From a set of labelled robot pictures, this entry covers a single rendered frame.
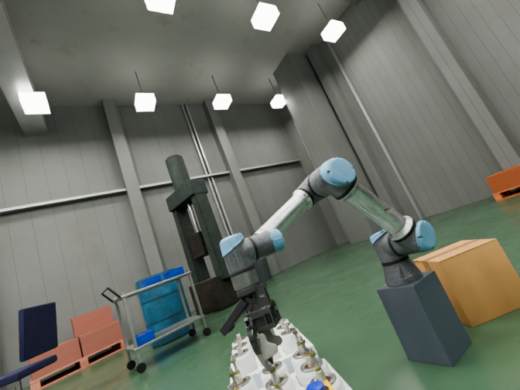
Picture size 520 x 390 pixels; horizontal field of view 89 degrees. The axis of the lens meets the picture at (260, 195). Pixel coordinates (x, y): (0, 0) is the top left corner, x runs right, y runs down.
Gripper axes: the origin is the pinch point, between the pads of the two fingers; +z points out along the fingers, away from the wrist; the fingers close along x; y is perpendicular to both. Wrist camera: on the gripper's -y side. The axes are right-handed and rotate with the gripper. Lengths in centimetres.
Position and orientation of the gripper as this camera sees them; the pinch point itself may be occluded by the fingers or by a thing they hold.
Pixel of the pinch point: (266, 362)
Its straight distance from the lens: 84.8
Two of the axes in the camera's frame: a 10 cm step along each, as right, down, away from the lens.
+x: 2.7, 1.2, 9.5
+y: 8.9, -4.0, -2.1
